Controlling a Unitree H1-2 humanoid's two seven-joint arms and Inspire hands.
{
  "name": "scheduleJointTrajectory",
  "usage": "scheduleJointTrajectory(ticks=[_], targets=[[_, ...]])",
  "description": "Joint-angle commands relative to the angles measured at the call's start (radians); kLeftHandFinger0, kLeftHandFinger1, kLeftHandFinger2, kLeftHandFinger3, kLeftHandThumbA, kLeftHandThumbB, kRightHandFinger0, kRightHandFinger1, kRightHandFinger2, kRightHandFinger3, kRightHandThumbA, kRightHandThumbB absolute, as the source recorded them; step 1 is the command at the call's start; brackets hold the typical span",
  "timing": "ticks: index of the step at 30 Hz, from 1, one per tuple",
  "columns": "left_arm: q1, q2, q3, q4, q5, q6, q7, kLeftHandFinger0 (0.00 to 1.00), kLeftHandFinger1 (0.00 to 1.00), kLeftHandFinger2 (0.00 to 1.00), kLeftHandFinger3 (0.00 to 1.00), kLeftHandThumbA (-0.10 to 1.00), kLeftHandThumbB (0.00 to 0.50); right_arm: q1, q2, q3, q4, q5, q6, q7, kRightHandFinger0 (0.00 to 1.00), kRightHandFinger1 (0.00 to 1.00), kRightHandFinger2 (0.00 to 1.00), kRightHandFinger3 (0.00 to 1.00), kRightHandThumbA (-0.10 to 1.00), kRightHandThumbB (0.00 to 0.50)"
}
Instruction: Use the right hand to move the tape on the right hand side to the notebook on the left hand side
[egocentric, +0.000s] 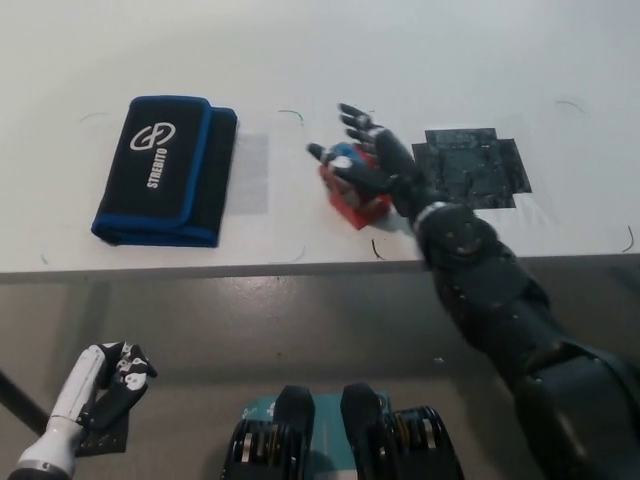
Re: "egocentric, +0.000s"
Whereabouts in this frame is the red tape dispenser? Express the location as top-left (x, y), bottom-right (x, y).
top-left (318, 142), bottom-right (392, 231)

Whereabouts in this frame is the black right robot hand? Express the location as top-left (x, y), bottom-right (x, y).
top-left (306, 102), bottom-right (447, 227)

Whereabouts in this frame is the black floor mat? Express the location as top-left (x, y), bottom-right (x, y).
top-left (74, 412), bottom-right (130, 456)

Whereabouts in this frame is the black ribbed robot body block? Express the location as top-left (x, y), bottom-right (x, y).
top-left (340, 382), bottom-right (464, 480)
top-left (222, 384), bottom-right (316, 480)

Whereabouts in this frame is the translucent grey tape patch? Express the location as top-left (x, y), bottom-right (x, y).
top-left (236, 130), bottom-right (271, 216)

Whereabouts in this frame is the black and blue pouch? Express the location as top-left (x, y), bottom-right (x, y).
top-left (89, 95), bottom-right (240, 249)

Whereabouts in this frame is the white and black left hand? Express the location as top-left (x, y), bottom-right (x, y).
top-left (47, 340), bottom-right (159, 437)

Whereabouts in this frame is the black tape patch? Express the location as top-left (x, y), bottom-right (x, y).
top-left (412, 127), bottom-right (532, 210)

